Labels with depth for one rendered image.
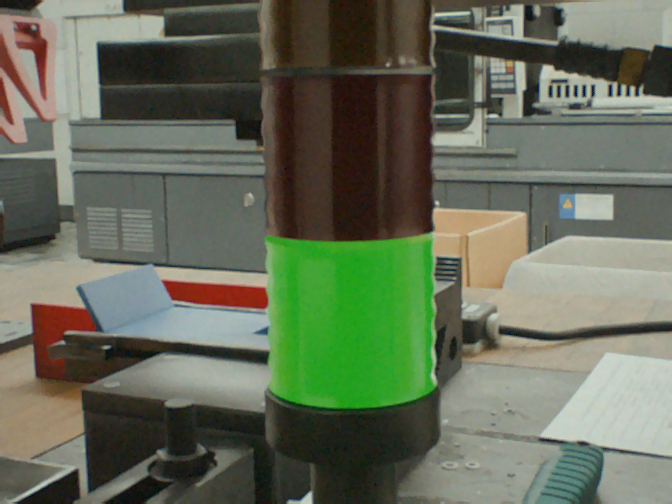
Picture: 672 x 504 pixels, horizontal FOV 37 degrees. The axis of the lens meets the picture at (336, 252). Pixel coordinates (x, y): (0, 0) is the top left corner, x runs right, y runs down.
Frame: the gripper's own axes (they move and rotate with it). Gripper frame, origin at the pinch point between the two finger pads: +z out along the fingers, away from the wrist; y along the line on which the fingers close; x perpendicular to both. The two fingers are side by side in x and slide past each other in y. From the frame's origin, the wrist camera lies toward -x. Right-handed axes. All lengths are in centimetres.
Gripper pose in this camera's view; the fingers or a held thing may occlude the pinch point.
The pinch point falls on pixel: (30, 122)
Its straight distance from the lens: 77.3
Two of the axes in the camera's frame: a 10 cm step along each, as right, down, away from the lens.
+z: 4.6, 8.8, -0.6
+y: 7.9, -4.4, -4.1
